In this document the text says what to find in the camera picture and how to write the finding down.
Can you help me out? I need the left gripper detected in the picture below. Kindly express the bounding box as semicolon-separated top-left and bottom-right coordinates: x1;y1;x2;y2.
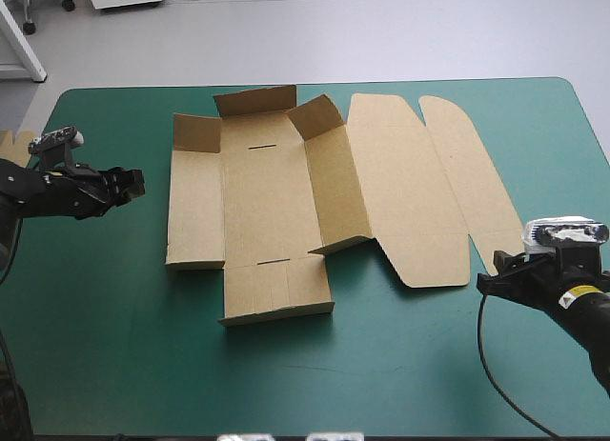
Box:
43;162;147;222

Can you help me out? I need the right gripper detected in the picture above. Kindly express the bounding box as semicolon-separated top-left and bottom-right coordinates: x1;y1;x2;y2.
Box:
476;244;602;313

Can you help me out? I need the brown cardboard box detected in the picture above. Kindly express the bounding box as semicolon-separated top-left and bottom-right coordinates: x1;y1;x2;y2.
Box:
164;84;526;330

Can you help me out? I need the brown cardboard sheet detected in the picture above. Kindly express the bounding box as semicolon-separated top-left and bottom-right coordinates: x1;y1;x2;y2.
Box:
0;130;38;169

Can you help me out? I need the black office chair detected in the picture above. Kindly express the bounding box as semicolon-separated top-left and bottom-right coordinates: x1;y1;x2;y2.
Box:
0;0;77;35

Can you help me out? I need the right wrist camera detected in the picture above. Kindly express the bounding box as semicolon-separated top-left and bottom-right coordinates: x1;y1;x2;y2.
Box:
520;213;610;257

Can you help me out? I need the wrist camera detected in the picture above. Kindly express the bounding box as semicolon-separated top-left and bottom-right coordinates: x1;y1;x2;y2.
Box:
520;213;610;257
27;126;87;171

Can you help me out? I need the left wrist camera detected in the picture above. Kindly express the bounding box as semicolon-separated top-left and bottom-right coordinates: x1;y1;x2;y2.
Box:
27;126;87;171

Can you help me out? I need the black cable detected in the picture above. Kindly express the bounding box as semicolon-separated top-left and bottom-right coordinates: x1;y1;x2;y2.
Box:
0;211;35;441
476;291;559;438

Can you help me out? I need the white table frame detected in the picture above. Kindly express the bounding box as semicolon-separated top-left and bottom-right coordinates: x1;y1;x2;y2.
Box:
0;0;49;85

